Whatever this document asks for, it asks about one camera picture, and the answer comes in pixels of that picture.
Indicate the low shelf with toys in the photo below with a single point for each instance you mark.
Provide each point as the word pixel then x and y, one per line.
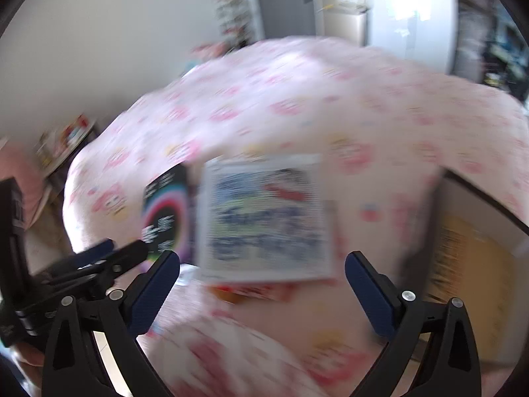
pixel 66 140

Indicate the dark glass wardrobe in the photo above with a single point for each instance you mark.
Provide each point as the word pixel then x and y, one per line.
pixel 492 45

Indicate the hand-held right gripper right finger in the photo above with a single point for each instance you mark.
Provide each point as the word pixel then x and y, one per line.
pixel 372 293

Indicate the white cartoon craft kit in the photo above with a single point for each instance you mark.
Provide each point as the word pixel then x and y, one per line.
pixel 264 223

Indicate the person's left hand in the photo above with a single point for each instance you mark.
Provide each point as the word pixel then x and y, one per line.
pixel 24 357

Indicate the red photo card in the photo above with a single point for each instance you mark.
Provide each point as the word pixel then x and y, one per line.
pixel 248 291

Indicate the pink soft bundle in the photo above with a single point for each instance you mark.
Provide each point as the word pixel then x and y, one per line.
pixel 210 49

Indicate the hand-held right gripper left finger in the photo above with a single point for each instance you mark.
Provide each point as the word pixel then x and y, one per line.
pixel 153 293

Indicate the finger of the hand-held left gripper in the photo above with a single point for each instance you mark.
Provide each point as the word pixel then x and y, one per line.
pixel 128 252
pixel 97 252

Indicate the black storage box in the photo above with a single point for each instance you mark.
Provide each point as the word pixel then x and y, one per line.
pixel 417 252

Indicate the black rainbow packaging box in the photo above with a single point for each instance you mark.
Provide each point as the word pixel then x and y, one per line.
pixel 165 215

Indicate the white wardrobe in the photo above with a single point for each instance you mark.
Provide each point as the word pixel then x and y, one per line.
pixel 409 12

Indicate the silver refrigerator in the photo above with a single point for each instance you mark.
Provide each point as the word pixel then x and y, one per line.
pixel 341 12

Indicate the pink printed blanket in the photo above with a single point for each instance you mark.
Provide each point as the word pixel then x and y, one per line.
pixel 289 91

